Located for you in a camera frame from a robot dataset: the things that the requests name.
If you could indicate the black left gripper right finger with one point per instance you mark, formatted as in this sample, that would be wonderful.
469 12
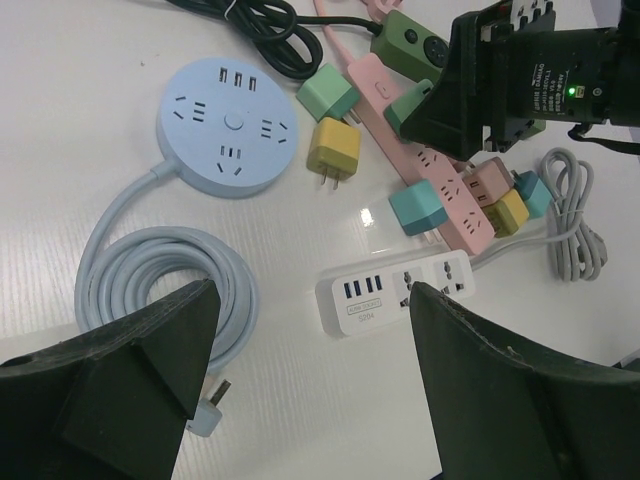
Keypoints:
505 407

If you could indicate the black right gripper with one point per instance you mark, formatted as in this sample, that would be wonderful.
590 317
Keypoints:
512 56

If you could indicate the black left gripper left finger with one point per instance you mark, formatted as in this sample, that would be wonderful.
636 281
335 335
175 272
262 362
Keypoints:
111 403

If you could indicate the green USB charger plug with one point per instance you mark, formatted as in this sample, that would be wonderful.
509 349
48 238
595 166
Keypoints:
402 107

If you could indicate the teal USB charger plug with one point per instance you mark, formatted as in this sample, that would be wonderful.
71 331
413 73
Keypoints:
419 211

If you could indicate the pink USB charger plug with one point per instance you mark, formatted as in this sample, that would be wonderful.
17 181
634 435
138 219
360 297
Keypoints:
489 182

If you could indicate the yellow USB charger plug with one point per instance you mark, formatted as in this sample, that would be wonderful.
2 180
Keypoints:
334 151

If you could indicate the green power strip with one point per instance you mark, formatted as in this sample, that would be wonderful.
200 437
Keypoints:
417 53

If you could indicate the pink power strip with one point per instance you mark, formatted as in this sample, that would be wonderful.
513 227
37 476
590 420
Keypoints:
467 227

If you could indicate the white power strip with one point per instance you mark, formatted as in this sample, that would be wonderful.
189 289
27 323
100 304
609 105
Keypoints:
375 295

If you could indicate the round blue power strip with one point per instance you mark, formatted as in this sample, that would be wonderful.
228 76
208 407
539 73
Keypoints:
226 128

